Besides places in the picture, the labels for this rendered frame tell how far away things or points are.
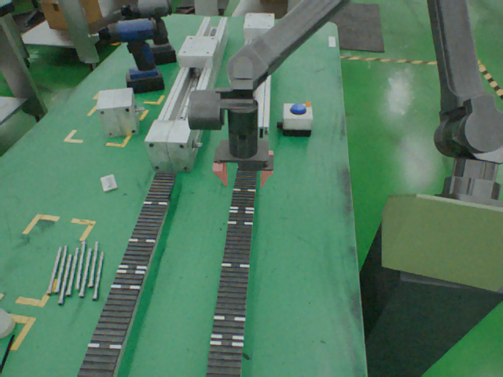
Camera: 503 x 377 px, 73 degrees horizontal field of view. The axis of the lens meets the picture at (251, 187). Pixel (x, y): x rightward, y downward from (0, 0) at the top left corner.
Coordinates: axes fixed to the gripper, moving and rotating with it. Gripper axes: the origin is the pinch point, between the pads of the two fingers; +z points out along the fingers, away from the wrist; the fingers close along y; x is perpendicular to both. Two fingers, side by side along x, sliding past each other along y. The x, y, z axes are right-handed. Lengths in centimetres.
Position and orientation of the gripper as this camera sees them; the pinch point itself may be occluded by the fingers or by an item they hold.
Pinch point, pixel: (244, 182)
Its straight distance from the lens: 74.5
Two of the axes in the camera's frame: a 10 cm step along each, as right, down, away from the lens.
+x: -0.3, 7.0, -7.1
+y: -10.0, -0.3, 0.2
